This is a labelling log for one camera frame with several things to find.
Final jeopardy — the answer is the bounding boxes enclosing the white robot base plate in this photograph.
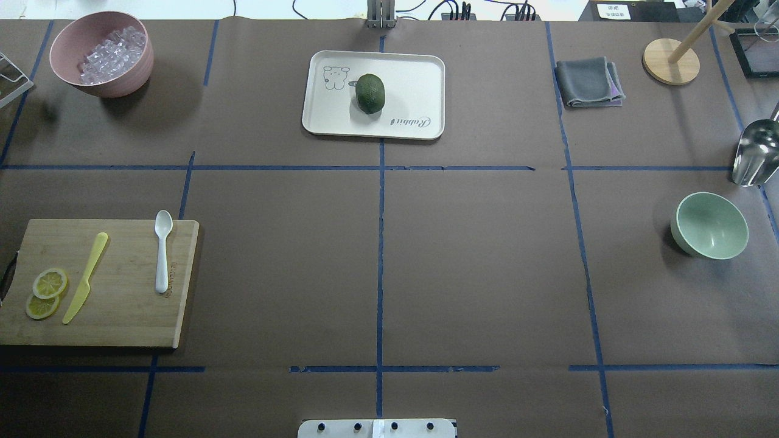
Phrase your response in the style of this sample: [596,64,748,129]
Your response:
[297,418,458,437]

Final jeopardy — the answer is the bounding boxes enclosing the metal scoop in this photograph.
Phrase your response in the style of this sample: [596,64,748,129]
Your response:
[731,106,778,187]

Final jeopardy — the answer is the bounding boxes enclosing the folded grey cloth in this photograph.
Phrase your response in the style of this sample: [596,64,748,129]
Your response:
[554,57,626,108]

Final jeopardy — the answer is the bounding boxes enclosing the green bowl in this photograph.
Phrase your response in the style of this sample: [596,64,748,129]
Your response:
[670,192,749,260]

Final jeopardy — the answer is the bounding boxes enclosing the white rectangular tray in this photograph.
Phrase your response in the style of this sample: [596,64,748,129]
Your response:
[301,50,445,141]

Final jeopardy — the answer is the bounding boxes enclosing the aluminium frame post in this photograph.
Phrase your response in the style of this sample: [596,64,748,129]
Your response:
[366,0,397,29]

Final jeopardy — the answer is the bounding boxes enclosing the black framed tray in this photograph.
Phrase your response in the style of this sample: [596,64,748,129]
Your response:
[729,29,778,78]

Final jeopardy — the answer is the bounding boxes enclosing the yellow plastic knife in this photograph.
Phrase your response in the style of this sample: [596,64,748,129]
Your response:
[61,232,109,325]

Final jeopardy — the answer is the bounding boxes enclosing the pink bowl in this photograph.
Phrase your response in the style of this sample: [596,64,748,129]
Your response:
[49,11,154,98]

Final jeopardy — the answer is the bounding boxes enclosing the bamboo cutting board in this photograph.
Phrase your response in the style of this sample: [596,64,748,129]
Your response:
[1,219,200,349]

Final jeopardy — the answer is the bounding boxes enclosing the clear ice cubes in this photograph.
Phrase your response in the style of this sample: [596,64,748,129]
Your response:
[79,27,147,85]

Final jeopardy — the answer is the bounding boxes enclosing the green avocado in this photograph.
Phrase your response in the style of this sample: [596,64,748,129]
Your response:
[354,73,386,114]

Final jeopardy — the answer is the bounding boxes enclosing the white wire cup rack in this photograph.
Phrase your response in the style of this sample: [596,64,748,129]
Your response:
[0,53,34,108]

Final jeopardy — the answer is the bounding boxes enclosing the upper lemon slice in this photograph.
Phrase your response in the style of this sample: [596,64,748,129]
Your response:
[32,267,69,299]

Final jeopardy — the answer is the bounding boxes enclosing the white spoon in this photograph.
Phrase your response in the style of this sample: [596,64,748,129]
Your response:
[154,210,173,294]

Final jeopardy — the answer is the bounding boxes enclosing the wooden stand with pole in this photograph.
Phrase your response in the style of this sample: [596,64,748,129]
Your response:
[642,1,735,86]

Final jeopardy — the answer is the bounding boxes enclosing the lower lemon slice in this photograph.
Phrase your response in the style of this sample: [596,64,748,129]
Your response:
[25,294,61,321]

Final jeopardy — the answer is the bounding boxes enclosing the lemon slice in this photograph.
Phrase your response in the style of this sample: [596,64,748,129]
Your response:
[32,267,69,299]
[25,294,61,321]

